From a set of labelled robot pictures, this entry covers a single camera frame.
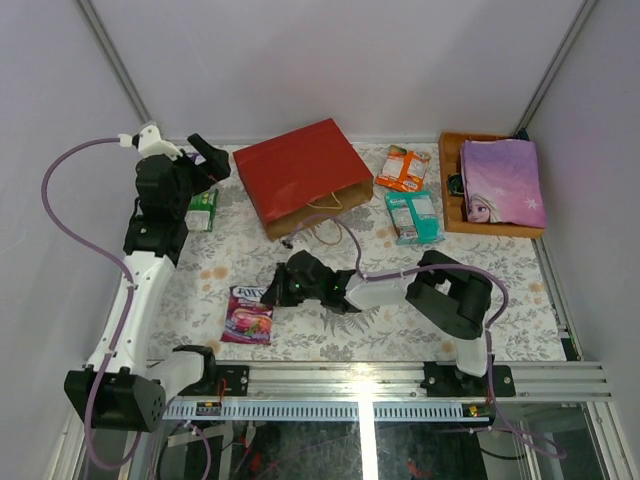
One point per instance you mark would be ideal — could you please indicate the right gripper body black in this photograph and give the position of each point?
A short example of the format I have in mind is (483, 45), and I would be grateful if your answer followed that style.
(297, 293)

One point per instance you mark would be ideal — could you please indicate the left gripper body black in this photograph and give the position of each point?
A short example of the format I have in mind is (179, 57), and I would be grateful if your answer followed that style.
(198, 163)

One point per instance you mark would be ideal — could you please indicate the red green snack packet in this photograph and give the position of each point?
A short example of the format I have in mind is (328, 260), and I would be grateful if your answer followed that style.
(201, 211)

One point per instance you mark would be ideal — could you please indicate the red brown paper bag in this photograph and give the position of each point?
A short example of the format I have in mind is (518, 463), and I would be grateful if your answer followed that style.
(298, 176)

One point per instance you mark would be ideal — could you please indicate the teal snack packet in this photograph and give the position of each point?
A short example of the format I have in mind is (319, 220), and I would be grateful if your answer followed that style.
(414, 218)

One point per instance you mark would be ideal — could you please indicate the orange snack packet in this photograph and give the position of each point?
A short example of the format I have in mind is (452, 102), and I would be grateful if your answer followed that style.
(404, 170)

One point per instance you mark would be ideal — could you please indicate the purple snack packet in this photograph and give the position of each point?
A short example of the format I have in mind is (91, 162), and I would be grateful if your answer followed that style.
(198, 158)

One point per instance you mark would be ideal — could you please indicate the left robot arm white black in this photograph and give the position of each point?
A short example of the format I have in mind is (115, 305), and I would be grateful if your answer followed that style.
(116, 390)

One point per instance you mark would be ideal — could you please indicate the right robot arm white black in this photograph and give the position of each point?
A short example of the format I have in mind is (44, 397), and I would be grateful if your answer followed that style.
(453, 296)

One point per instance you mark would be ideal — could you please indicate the floral table mat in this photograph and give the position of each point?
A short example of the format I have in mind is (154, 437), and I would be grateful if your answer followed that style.
(237, 252)

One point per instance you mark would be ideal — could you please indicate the black object in tray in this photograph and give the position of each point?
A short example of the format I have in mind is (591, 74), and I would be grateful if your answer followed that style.
(455, 185)

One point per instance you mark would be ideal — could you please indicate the orange wooden tray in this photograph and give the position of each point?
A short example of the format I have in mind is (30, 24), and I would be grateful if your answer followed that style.
(454, 207)

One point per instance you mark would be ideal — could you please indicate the purple princess cloth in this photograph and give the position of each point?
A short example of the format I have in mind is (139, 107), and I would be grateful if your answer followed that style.
(501, 183)

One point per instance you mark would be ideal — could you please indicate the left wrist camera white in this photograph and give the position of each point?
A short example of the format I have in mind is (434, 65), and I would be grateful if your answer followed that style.
(148, 142)

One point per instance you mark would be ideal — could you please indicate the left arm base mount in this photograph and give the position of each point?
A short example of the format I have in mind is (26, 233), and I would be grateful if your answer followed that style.
(198, 374)

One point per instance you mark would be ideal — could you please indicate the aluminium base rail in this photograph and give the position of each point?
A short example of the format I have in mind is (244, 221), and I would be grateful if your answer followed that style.
(305, 390)

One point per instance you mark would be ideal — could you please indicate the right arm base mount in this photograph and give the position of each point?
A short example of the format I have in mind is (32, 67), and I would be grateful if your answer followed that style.
(445, 380)

